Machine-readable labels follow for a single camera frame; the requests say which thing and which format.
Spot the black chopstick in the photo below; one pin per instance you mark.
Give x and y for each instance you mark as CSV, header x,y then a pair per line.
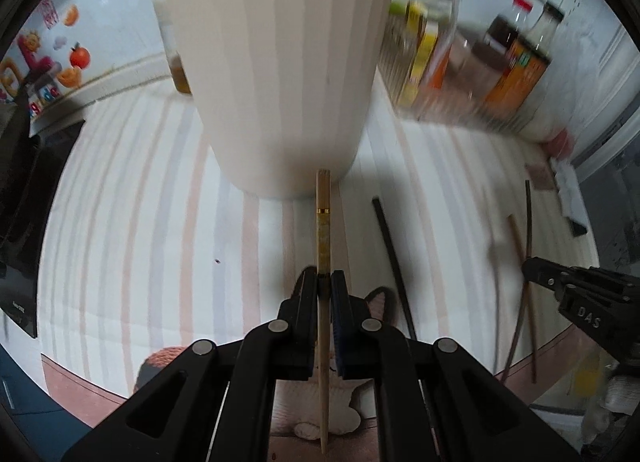
x,y
392,262
495,292
530,232

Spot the brown lidded spice jar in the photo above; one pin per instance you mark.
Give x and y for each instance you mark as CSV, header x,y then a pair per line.
x,y
470,64

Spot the beige ribbed utensil holder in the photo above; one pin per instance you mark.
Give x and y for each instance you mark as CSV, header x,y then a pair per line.
x,y
280,66

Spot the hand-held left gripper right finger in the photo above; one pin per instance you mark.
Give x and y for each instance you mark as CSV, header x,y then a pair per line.
x,y
340,307

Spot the orange seasoning packet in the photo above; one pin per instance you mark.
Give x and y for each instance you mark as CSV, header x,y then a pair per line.
x,y
439,66

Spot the red capped sauce bottle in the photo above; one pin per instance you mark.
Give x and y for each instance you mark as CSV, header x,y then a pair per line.
x,y
507,26

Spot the black induction cooktop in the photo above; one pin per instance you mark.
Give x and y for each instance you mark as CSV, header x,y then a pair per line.
x,y
20,242

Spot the gold banded wooden chopstick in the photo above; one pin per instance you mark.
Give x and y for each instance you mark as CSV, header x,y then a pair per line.
x,y
323,232

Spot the colourful wall stickers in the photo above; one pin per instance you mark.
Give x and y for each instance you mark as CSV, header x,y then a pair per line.
x,y
50,56

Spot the orange label soy sauce bottle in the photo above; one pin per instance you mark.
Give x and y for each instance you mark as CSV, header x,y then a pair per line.
x,y
520,71

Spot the glass oil bottle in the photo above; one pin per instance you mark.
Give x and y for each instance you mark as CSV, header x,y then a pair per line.
x,y
180,76

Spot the white paper sheet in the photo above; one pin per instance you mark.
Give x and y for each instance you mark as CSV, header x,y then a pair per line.
x,y
570,189

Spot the cat print striped tablecloth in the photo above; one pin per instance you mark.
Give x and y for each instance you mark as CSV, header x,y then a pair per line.
x,y
150,222

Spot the black phone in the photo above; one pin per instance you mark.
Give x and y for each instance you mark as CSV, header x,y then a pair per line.
x,y
580,227

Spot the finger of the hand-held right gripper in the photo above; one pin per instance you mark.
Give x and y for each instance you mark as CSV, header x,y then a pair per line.
x,y
540,270

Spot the blue kitchen cabinet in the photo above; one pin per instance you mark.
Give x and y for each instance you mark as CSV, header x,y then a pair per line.
x,y
45,417

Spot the yellow seasoning box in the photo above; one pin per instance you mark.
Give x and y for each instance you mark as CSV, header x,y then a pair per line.
x,y
422,51

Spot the clear plastic condiment tray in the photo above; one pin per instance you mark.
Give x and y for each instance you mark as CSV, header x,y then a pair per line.
x,y
450,106

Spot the small brown card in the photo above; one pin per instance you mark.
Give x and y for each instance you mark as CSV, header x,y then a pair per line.
x,y
540,175

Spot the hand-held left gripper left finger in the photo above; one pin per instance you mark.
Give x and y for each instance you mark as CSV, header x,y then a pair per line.
x,y
307,302

